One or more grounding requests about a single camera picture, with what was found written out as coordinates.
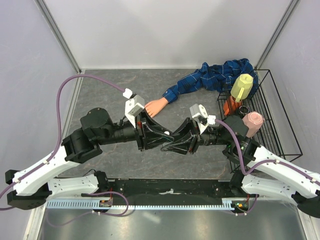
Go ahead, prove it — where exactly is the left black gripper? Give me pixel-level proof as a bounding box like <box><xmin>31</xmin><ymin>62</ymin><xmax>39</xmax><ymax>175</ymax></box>
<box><xmin>98</xmin><ymin>108</ymin><xmax>175</xmax><ymax>152</ymax></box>

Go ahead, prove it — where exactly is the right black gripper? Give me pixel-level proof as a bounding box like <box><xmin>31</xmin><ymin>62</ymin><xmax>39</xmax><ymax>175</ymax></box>
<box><xmin>161</xmin><ymin>116</ymin><xmax>231</xmax><ymax>156</ymax></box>

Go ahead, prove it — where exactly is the clear nail polish bottle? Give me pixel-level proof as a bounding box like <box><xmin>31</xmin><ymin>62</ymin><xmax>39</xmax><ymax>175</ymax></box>
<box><xmin>160</xmin><ymin>141</ymin><xmax>173</xmax><ymax>152</ymax></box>

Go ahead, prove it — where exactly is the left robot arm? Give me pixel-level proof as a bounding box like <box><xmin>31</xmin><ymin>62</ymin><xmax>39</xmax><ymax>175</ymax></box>
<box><xmin>5</xmin><ymin>108</ymin><xmax>174</xmax><ymax>210</ymax></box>

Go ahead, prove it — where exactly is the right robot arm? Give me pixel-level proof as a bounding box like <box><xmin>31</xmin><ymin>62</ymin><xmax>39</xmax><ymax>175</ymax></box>
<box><xmin>161</xmin><ymin>115</ymin><xmax>320</xmax><ymax>218</ymax></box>

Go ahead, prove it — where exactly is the mannequin hand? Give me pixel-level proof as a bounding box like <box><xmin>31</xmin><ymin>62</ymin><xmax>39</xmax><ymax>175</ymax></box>
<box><xmin>144</xmin><ymin>97</ymin><xmax>169</xmax><ymax>118</ymax></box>

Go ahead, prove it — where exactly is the orange cup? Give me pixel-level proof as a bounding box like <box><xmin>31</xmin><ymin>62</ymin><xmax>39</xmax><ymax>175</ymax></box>
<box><xmin>223</xmin><ymin>95</ymin><xmax>242</xmax><ymax>116</ymax></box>

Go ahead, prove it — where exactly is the blue plaid shirt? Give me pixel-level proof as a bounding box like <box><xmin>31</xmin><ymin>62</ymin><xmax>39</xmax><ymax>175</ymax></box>
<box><xmin>162</xmin><ymin>58</ymin><xmax>259</xmax><ymax>104</ymax></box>

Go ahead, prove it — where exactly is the pink mug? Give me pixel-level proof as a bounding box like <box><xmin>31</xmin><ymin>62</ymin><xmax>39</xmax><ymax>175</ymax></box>
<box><xmin>242</xmin><ymin>111</ymin><xmax>264</xmax><ymax>138</ymax></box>

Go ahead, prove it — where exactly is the yellow mug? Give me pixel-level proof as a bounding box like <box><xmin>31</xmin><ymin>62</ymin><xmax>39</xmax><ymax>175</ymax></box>
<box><xmin>230</xmin><ymin>73</ymin><xmax>254</xmax><ymax>103</ymax></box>

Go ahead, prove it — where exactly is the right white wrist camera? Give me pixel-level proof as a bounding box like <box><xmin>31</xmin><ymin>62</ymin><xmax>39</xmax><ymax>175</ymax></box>
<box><xmin>189</xmin><ymin>103</ymin><xmax>216</xmax><ymax>134</ymax></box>

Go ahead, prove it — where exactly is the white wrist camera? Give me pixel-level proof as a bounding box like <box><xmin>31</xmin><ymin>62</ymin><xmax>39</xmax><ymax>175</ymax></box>
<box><xmin>122</xmin><ymin>88</ymin><xmax>145</xmax><ymax>128</ymax></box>
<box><xmin>189</xmin><ymin>103</ymin><xmax>216</xmax><ymax>134</ymax></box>

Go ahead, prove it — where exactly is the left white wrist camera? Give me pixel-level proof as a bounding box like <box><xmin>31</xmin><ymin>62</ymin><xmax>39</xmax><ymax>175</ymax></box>
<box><xmin>122</xmin><ymin>88</ymin><xmax>145</xmax><ymax>128</ymax></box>

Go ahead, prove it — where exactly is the small black ring cup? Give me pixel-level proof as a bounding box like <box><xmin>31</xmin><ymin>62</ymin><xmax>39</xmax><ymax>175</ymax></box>
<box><xmin>239</xmin><ymin>105</ymin><xmax>250</xmax><ymax>115</ymax></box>

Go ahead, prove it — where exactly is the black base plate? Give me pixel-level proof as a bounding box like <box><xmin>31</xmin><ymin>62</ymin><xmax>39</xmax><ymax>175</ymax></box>
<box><xmin>94</xmin><ymin>178</ymin><xmax>255</xmax><ymax>203</ymax></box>

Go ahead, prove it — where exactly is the black wire rack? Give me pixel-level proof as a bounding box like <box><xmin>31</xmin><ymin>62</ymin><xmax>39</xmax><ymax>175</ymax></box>
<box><xmin>216</xmin><ymin>68</ymin><xmax>303</xmax><ymax>173</ymax></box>

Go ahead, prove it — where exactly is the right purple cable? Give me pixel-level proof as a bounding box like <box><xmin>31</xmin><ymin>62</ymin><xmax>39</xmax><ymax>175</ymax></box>
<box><xmin>214</xmin><ymin>119</ymin><xmax>320</xmax><ymax>186</ymax></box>

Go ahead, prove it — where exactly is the purple cable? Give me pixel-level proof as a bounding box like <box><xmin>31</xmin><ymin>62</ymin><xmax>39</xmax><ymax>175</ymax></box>
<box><xmin>214</xmin><ymin>119</ymin><xmax>320</xmax><ymax>186</ymax></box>
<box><xmin>0</xmin><ymin>74</ymin><xmax>126</xmax><ymax>211</ymax></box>

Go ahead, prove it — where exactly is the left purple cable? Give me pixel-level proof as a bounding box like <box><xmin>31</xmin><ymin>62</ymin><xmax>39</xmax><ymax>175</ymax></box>
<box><xmin>0</xmin><ymin>74</ymin><xmax>126</xmax><ymax>211</ymax></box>

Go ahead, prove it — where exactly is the light blue cable duct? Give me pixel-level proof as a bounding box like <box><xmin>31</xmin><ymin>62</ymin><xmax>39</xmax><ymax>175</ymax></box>
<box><xmin>46</xmin><ymin>198</ymin><xmax>249</xmax><ymax>211</ymax></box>

